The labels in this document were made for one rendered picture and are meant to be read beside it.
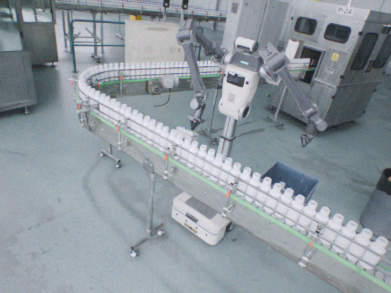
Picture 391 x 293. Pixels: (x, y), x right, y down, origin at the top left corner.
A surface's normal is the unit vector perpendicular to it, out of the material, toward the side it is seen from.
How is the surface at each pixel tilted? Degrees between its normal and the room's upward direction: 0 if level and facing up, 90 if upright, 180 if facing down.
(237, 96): 90
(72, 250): 0
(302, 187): 90
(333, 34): 90
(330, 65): 90
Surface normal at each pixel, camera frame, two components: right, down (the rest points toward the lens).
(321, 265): -0.61, 0.33
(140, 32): 0.55, 0.49
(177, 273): 0.14, -0.85
